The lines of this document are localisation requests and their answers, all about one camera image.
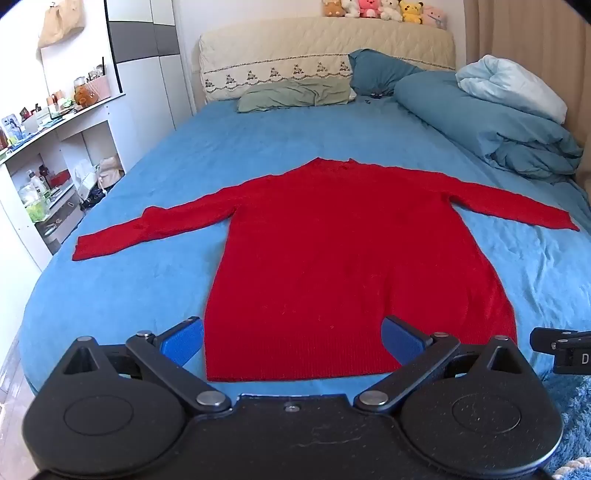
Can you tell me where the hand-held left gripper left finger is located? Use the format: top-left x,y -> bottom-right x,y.
61,316 -> 232,415

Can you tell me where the row of plush toys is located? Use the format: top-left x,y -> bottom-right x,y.
322,0 -> 448,29

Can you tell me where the light blue pillow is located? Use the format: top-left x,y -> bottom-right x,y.
456,54 -> 568,124

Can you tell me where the beige curtain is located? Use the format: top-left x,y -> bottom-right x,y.
464,0 -> 591,139

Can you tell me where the green pillow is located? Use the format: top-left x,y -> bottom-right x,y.
237,78 -> 354,114

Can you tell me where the pink box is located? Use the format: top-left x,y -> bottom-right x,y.
85,75 -> 112,101

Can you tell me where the white and grey wardrobe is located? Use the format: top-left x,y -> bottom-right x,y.
104,0 -> 195,174

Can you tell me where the blue fluffy rug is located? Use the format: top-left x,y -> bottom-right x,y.
540,369 -> 591,480

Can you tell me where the bed with blue sheet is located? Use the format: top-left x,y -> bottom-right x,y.
18,97 -> 591,402

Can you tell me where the white shelf unit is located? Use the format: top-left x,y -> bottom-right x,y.
0,95 -> 127,273

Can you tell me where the blue duvet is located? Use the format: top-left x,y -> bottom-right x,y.
392,71 -> 585,183

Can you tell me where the green plastic bag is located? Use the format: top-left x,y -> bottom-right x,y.
25,194 -> 49,223

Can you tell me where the beige hanging bag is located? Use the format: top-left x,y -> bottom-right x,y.
37,0 -> 86,49

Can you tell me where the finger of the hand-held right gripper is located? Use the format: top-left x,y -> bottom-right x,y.
530,327 -> 591,354

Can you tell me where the red knit sweater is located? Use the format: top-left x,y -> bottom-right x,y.
72,157 -> 580,383

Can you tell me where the white bottle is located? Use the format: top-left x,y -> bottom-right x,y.
28,171 -> 47,204

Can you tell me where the beige quilted headboard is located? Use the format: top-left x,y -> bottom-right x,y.
198,17 -> 457,103

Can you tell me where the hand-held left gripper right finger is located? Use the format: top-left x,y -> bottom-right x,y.
353,316 -> 533,415

